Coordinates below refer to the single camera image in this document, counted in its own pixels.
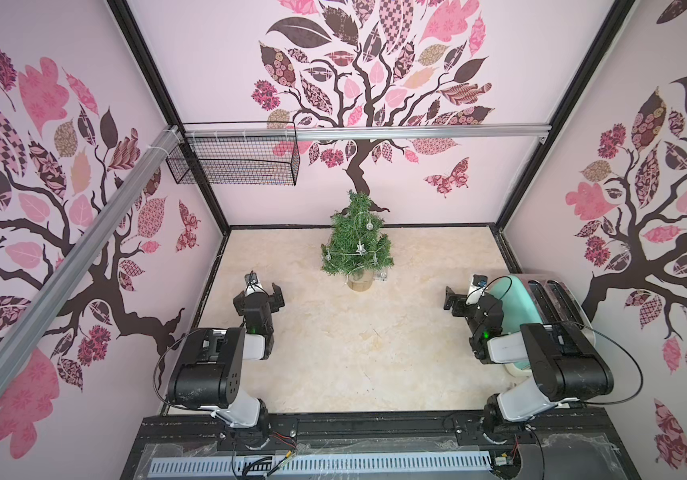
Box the white slotted cable duct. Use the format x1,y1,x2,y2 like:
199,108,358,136
146,451,493,479

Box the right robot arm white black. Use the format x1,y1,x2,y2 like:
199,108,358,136
443,280,615,445

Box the black base frame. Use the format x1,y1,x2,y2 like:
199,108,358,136
121,408,639,479

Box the back aluminium rail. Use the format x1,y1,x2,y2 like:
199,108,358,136
185,124,551,141

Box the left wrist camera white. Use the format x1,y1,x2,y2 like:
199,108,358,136
244,271,264,296

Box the mint green toaster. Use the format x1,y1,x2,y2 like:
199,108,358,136
469,274,597,373

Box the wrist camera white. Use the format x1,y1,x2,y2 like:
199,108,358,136
244,271,264,296
467,274,489,302

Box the clear battery box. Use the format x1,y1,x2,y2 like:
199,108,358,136
373,269,389,282

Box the black wire basket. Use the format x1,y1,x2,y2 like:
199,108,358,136
166,120,300,186

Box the left aluminium rail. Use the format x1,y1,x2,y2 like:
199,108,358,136
0,125,181,398

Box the aluminium rail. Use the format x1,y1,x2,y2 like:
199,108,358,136
185,124,551,141
0,125,181,398

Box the clear string lights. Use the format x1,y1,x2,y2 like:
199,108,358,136
321,212,395,277

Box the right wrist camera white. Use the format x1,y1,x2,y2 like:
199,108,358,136
467,274,489,302

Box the small green christmas tree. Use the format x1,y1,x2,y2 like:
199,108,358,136
320,191,395,293

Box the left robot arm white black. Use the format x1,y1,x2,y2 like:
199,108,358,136
152,274,285,449

